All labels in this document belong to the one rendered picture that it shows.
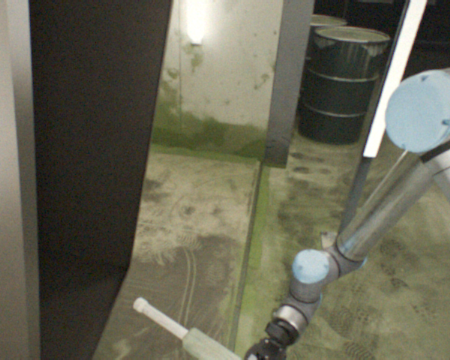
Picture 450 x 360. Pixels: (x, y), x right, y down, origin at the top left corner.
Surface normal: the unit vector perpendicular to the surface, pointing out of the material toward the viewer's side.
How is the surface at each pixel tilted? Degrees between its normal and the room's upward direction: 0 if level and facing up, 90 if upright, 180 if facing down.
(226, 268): 0
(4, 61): 90
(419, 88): 86
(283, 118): 90
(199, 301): 0
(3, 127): 90
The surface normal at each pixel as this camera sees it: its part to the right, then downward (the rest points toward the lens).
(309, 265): -0.02, -0.82
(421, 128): -0.90, 0.12
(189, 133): -0.16, 0.52
